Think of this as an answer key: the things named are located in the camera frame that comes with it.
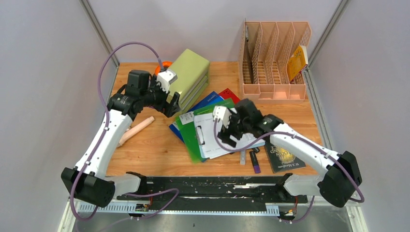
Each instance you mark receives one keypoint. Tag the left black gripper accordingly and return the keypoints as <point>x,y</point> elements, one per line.
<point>173,107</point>

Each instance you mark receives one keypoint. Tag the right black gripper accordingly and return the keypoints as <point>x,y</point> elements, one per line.
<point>225,137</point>

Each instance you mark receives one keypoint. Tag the green plastic folder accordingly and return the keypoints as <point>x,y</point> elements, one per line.
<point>188,131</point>

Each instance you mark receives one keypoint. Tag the grey clipboard with papers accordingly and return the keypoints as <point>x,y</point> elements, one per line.
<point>209,148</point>

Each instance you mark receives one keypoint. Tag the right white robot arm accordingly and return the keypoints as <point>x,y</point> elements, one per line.
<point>338,175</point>

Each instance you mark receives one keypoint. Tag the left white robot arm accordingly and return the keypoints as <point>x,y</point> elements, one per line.
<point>102,144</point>

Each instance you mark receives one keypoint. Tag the orange grey highlighter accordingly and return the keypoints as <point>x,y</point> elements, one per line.
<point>243,157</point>

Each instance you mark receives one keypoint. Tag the pink cylindrical tube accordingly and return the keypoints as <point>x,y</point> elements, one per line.
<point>134,130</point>

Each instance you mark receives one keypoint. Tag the blue capped black marker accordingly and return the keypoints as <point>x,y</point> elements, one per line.
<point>256,149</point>

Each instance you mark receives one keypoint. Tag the blue plastic folder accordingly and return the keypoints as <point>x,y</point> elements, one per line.
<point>213,97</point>

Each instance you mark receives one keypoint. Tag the green drawer cabinet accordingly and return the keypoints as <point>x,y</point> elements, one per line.
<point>192,78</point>

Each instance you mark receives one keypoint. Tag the red plastic folder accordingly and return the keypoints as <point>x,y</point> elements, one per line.
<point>228,94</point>

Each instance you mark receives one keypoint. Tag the orange tape dispenser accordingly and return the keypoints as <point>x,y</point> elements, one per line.
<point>160,68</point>

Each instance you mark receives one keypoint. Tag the purple highlighter marker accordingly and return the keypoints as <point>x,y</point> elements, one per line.
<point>254,162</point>

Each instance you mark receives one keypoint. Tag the black paperback book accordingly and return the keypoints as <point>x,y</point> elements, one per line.
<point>281,159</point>

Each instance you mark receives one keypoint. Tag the pink file organizer rack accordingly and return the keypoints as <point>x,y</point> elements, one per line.
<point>264,51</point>

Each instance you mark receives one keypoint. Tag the yellow book in rack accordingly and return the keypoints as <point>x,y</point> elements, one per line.
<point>297,62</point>

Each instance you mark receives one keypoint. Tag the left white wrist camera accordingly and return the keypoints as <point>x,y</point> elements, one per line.
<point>166,78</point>

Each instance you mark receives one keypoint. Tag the black mounting base rail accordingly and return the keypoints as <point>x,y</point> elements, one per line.
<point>198,195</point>

